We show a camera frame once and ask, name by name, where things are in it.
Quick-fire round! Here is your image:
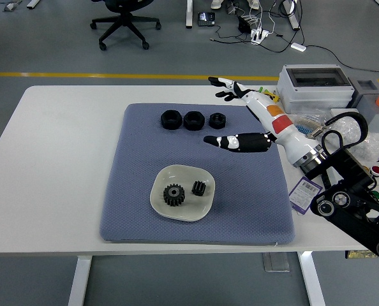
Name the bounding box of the large black gear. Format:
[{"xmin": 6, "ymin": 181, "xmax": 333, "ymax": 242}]
[{"xmin": 162, "ymin": 184, "xmax": 186, "ymax": 207}]

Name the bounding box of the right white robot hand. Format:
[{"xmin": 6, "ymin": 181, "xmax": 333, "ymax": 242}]
[{"xmin": 203, "ymin": 76, "xmax": 320, "ymax": 167}]

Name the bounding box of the bag of blue resistors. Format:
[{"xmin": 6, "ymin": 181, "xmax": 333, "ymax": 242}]
[{"xmin": 286, "ymin": 110, "xmax": 332, "ymax": 136}]

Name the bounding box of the white power strip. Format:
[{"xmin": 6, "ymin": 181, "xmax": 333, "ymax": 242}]
[{"xmin": 249, "ymin": 28, "xmax": 271, "ymax": 45}]

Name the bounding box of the large black hex nut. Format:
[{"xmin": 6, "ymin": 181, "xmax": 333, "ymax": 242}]
[
  {"xmin": 182, "ymin": 110, "xmax": 205, "ymax": 131},
  {"xmin": 160, "ymin": 109, "xmax": 182, "ymax": 131}
]

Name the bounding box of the clear plastic parts bag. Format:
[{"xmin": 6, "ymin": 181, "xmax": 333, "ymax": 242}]
[{"xmin": 331, "ymin": 117, "xmax": 379, "ymax": 163}]

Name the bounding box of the small black hex nut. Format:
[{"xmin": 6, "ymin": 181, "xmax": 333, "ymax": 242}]
[{"xmin": 208, "ymin": 112, "xmax": 227, "ymax": 129}]

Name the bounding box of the white desk leg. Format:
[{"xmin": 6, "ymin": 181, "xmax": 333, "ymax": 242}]
[
  {"xmin": 283, "ymin": 0, "xmax": 301, "ymax": 31},
  {"xmin": 185, "ymin": 0, "xmax": 194, "ymax": 29}
]

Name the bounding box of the white square plate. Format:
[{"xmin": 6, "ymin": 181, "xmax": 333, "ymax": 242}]
[{"xmin": 149, "ymin": 163, "xmax": 217, "ymax": 223}]

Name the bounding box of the dark grey square holder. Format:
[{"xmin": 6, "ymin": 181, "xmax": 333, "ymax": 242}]
[{"xmin": 348, "ymin": 77, "xmax": 379, "ymax": 108}]

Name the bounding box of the black power adapter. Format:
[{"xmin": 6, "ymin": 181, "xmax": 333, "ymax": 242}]
[{"xmin": 238, "ymin": 15, "xmax": 253, "ymax": 34}]

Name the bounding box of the small black gear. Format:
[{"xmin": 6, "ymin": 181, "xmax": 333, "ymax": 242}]
[{"xmin": 191, "ymin": 180, "xmax": 208, "ymax": 197}]

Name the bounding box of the white flat box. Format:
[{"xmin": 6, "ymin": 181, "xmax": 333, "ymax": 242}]
[{"xmin": 329, "ymin": 108, "xmax": 369, "ymax": 124}]

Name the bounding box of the yellow parts box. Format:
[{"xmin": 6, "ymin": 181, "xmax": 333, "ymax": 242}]
[{"xmin": 345, "ymin": 250, "xmax": 378, "ymax": 259}]

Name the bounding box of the white table leg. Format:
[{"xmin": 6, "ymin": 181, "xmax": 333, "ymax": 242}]
[
  {"xmin": 297, "ymin": 251, "xmax": 326, "ymax": 306},
  {"xmin": 67, "ymin": 256, "xmax": 92, "ymax": 306}
]

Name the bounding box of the black floor cable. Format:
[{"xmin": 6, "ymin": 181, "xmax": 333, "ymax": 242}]
[{"xmin": 306, "ymin": 44, "xmax": 379, "ymax": 80}]

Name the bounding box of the black desk phone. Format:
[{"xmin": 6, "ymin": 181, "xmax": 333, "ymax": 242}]
[{"xmin": 197, "ymin": 11, "xmax": 216, "ymax": 27}]

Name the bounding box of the blue-grey textured mat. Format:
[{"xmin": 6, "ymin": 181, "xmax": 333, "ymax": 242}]
[{"xmin": 99, "ymin": 102, "xmax": 296, "ymax": 245}]

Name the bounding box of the black office chair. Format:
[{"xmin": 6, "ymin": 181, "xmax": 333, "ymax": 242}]
[{"xmin": 89, "ymin": 0, "xmax": 162, "ymax": 52}]

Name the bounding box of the grey floor plate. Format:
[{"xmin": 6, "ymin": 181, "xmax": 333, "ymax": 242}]
[{"xmin": 262, "ymin": 252, "xmax": 291, "ymax": 273}]

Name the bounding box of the white coloured-button control box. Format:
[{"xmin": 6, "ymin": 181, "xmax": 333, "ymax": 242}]
[{"xmin": 363, "ymin": 162, "xmax": 379, "ymax": 207}]

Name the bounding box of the grey electrical enclosure box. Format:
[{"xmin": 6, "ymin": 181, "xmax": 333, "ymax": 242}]
[{"xmin": 277, "ymin": 64, "xmax": 355, "ymax": 115}]

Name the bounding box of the purple label card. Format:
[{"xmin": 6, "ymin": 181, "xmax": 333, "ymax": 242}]
[{"xmin": 288, "ymin": 175, "xmax": 323, "ymax": 215}]

